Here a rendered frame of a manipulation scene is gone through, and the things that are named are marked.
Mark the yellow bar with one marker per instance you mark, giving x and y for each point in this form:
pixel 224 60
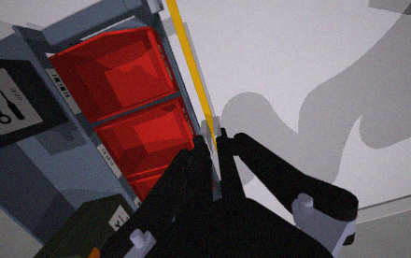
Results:
pixel 184 42

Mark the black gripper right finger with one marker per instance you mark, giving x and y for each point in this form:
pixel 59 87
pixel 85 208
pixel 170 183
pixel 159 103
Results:
pixel 324 211

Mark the red open bin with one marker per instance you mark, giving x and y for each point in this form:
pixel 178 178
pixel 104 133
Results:
pixel 148 139
pixel 142 188
pixel 113 70

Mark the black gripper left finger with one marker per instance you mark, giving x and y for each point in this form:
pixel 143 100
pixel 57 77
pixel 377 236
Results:
pixel 190 186

